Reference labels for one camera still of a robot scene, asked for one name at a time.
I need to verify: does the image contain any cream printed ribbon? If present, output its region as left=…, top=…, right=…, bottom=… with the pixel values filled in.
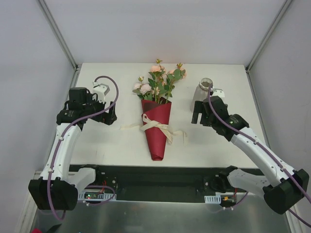
left=120, top=114, right=189, bottom=146

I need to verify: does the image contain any dark red wrapping paper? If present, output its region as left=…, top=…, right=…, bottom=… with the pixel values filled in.
left=141, top=98, right=172, bottom=161

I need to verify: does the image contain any pink rose stem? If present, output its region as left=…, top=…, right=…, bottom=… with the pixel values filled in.
left=132, top=76, right=159, bottom=101
left=164, top=63, right=187, bottom=103
left=148, top=59, right=167, bottom=103

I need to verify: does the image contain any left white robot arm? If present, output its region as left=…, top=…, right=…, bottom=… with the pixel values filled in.
left=28, top=84, right=117, bottom=211

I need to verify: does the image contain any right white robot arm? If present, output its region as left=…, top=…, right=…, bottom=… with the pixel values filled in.
left=191, top=96, right=311, bottom=214

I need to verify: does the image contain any white ribbed ceramic vase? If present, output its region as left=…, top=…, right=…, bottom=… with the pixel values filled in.
left=190, top=78, right=213, bottom=113

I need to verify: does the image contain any red object at bottom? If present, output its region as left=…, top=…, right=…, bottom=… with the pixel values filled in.
left=31, top=228, right=42, bottom=233

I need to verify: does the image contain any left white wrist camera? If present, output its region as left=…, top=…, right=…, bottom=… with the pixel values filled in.
left=92, top=82, right=110, bottom=103

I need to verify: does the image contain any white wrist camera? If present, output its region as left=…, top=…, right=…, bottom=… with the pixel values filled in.
left=92, top=82, right=110, bottom=103
left=211, top=88, right=225, bottom=99

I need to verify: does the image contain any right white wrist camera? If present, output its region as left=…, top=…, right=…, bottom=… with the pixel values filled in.
left=211, top=88, right=225, bottom=99

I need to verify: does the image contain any left aluminium frame post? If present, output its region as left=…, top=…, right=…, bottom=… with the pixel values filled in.
left=36, top=0, right=79, bottom=71

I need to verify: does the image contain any aluminium frame post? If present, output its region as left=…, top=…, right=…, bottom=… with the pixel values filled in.
left=245, top=0, right=294, bottom=74
left=36, top=0, right=79, bottom=71

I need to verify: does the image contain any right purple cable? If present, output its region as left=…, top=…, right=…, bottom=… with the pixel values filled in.
left=207, top=85, right=311, bottom=226

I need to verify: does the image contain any purple cable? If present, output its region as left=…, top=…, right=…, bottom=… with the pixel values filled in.
left=207, top=85, right=311, bottom=226
left=46, top=75, right=120, bottom=221

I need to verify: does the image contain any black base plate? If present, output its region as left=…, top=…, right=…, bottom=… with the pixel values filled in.
left=69, top=164, right=265, bottom=203

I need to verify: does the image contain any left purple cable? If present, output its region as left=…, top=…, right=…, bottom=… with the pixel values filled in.
left=46, top=75, right=120, bottom=221

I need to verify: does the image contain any right aluminium frame post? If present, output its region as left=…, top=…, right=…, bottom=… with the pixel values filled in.
left=245, top=0, right=294, bottom=74

